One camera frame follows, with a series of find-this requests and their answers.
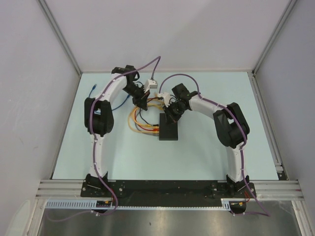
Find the left aluminium corner post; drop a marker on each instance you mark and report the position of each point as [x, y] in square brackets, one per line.
[47, 12]

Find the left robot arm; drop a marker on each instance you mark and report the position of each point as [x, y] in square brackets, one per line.
[99, 120]

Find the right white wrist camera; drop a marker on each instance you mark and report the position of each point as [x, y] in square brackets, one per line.
[165, 97]

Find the aluminium corner post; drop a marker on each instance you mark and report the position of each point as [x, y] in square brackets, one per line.
[275, 34]
[47, 12]

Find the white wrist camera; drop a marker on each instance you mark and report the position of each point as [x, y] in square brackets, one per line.
[165, 97]
[150, 84]

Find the right aluminium side rail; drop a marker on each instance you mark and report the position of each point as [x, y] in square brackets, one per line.
[280, 169]

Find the right aluminium corner post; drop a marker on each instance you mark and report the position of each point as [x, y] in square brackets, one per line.
[275, 34]

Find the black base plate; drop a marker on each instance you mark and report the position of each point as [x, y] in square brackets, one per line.
[171, 193]

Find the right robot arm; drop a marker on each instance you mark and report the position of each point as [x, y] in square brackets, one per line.
[231, 127]

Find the white slotted cable duct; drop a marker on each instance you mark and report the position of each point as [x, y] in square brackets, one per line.
[101, 205]

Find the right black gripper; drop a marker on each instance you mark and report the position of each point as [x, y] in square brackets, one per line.
[170, 117]

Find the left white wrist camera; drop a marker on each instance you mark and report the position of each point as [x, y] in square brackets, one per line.
[150, 84]

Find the black network switch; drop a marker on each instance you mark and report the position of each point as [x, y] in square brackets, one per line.
[167, 132]

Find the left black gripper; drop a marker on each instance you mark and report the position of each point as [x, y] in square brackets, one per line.
[141, 101]

